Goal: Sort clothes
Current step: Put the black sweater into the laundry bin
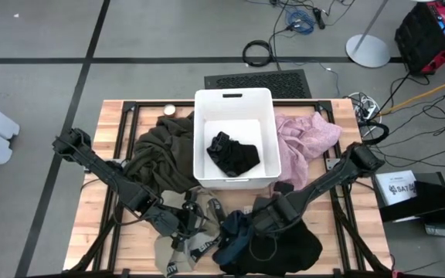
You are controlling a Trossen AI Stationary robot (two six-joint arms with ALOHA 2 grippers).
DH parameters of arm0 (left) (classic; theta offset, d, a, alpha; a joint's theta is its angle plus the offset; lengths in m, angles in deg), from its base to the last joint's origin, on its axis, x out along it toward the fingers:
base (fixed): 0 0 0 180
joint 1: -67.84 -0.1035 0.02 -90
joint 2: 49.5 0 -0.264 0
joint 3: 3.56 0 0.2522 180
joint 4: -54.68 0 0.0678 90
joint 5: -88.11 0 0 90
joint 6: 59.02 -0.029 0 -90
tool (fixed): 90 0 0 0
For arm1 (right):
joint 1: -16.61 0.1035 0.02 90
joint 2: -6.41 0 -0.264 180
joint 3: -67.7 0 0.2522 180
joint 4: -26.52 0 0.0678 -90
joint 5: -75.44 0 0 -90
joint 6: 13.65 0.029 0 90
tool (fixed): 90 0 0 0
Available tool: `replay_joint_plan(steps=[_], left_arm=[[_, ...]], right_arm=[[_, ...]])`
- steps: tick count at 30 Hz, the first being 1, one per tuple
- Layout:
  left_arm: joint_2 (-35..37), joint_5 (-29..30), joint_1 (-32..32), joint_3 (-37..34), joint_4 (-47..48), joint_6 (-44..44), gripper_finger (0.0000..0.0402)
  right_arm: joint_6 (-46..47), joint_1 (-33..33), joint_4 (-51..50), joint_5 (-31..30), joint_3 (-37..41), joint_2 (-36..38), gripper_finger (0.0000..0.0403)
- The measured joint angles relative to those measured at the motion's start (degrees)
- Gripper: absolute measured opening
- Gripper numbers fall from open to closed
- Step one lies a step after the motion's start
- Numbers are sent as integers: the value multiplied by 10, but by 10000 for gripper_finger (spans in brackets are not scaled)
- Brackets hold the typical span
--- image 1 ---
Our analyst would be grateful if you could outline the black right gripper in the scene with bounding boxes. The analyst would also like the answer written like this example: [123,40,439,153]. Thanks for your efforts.
[251,181,303,237]

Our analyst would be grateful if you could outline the white printed box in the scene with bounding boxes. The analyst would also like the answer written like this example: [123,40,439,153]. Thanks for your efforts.
[375,169,419,206]

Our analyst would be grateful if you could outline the beige garment with black band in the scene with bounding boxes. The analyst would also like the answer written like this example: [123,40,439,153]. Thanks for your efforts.
[153,187,227,278]

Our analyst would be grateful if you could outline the black power strip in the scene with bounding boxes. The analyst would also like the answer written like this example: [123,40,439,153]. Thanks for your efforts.
[312,7,327,30]

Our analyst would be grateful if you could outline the red and black case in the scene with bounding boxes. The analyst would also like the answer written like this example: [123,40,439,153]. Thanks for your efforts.
[394,0,445,76]

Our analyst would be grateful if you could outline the black coiled cable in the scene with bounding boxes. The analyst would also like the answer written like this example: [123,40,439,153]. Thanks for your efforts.
[242,39,273,67]

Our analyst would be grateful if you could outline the small black garment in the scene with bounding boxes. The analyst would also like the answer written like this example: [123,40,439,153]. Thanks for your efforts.
[206,131,261,178]

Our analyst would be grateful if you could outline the round grey stand base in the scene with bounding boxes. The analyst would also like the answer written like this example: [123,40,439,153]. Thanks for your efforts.
[345,0,392,69]

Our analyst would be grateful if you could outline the pink woven garment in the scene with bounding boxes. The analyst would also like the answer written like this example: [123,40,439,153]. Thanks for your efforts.
[270,111,343,194]

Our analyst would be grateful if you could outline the black metal table frame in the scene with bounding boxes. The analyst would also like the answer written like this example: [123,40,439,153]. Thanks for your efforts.
[67,100,393,278]

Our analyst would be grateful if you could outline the black cable loop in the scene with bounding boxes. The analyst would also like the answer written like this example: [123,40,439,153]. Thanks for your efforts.
[359,120,390,147]

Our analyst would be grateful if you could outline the white plastic laundry basket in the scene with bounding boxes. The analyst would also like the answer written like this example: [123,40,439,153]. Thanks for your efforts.
[192,87,283,191]

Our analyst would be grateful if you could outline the white power strip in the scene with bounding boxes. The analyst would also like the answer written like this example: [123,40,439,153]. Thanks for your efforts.
[348,91,382,120]

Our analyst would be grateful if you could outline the black cart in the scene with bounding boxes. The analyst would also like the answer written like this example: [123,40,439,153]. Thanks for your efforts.
[379,171,445,278]

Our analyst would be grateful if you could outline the black perforated floor panel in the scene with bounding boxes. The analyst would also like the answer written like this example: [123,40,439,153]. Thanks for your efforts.
[203,69,312,100]

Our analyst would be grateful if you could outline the blue coiled cable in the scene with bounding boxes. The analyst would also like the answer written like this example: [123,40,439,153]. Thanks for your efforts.
[284,8,316,36]

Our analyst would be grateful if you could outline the large black garment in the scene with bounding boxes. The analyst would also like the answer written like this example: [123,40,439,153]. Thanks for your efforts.
[218,218,324,277]

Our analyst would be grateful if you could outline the dark olive green garment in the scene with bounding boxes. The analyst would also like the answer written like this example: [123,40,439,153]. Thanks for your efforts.
[122,111,200,194]

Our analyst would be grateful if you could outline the navy blue garment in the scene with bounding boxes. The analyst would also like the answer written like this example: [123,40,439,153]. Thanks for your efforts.
[211,210,254,266]

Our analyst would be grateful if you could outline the yellow cable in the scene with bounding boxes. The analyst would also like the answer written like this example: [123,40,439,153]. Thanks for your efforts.
[376,73,445,117]

